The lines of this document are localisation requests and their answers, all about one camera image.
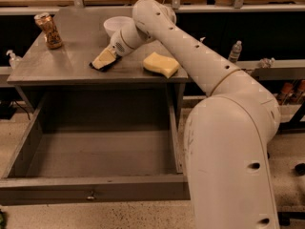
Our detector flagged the grey cabinet desk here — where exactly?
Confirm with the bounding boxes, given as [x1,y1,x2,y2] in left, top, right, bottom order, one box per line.
[9,7,188,124]

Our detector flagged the orange bottles under shelf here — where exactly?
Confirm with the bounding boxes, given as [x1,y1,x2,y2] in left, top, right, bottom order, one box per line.
[276,79,305,105]

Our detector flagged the clear water bottle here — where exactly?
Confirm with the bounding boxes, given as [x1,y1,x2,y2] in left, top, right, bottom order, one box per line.
[228,40,242,63]

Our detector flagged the open grey top drawer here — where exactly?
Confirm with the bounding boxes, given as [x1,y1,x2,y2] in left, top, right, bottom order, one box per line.
[0,90,189,205]

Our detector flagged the crumpled plastic wrapper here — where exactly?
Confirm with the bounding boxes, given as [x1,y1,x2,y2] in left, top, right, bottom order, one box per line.
[259,57,275,68]

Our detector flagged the white bowl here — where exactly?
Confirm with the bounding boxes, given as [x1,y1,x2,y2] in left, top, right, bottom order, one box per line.
[103,16,132,37]

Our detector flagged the orange drink can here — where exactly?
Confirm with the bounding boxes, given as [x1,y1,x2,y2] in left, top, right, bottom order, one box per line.
[34,12,63,50]

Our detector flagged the yellow sponge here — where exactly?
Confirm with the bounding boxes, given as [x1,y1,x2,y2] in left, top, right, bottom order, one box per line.
[143,52,180,78]

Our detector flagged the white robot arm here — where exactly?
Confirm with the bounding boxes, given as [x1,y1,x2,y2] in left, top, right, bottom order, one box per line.
[91,0,280,229]

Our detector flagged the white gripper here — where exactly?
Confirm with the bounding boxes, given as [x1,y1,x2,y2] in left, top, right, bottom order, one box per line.
[92,20,153,68]

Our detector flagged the clear pump bottle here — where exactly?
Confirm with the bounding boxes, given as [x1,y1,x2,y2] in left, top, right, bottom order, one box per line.
[6,50,21,69]

